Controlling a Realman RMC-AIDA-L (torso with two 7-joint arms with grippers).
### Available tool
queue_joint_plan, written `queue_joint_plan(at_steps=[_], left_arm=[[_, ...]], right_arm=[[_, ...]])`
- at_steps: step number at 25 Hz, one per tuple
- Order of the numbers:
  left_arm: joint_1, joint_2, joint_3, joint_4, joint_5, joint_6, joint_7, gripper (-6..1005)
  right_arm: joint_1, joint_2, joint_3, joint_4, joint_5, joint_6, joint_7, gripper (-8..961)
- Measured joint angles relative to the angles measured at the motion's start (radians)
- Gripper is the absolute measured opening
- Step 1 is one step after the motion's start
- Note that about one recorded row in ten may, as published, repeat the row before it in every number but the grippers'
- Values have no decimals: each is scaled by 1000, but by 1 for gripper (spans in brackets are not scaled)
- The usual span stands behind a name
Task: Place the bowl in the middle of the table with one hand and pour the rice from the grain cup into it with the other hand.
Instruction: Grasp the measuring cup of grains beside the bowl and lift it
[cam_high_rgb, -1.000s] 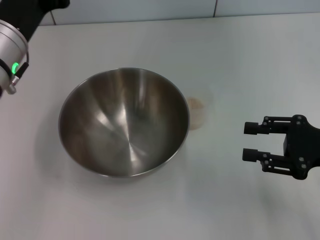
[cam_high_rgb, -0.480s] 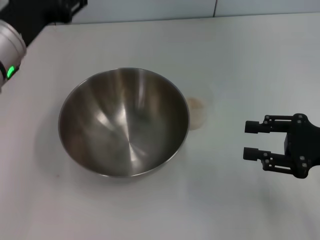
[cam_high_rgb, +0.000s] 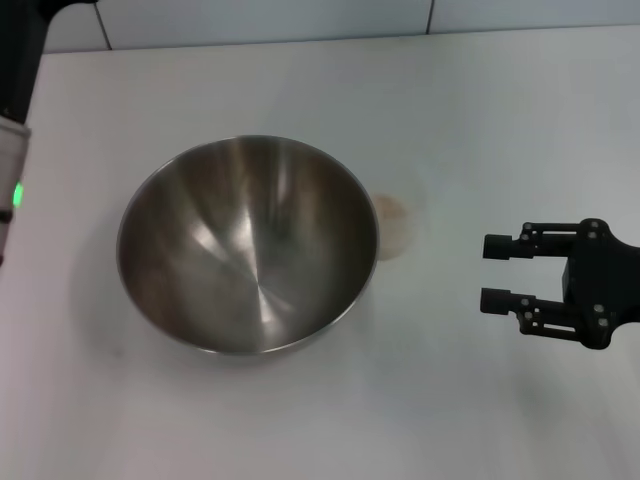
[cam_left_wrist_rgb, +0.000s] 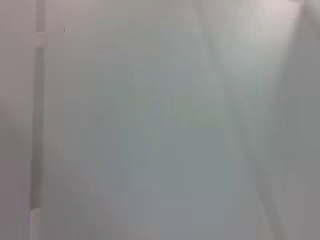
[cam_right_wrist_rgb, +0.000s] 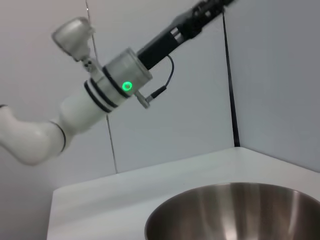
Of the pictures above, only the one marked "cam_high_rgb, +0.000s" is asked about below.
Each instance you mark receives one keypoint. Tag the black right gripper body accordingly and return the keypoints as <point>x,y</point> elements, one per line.
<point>595,280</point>

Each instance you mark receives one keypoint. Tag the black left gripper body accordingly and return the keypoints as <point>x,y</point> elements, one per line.
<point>22,60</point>

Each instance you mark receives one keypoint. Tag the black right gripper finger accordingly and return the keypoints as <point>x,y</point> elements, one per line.
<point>497,246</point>
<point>495,300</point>

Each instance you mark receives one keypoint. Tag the clear plastic measuring cup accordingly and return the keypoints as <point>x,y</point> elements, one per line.
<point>400,240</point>

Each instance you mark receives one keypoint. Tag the white rice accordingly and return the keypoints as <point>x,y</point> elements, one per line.
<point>391,207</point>

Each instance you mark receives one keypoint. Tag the stainless steel mixing bowl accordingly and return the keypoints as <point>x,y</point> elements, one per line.
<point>250,250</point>

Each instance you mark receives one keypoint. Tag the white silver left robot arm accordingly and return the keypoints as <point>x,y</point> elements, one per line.
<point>12,165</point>

